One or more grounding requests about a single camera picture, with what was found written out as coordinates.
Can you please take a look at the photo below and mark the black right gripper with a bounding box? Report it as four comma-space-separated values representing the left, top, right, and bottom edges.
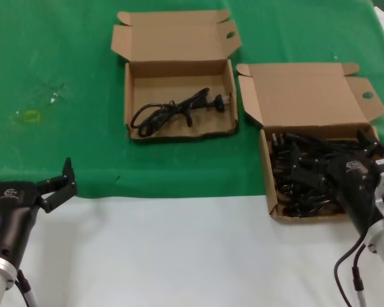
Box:
290, 127, 384, 237

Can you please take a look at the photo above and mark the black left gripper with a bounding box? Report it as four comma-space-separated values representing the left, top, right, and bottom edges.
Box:
0, 155, 79, 269

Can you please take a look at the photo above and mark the cardboard box with intact rim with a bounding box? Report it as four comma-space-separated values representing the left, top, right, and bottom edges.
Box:
236, 61, 384, 225

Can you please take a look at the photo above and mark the cardboard box with torn rim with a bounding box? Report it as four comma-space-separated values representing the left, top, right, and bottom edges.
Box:
110, 8, 243, 143

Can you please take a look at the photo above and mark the green table cloth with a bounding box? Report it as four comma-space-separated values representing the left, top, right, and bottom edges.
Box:
0, 0, 384, 200

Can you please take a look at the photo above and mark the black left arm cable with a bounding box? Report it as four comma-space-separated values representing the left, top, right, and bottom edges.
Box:
14, 269, 38, 307

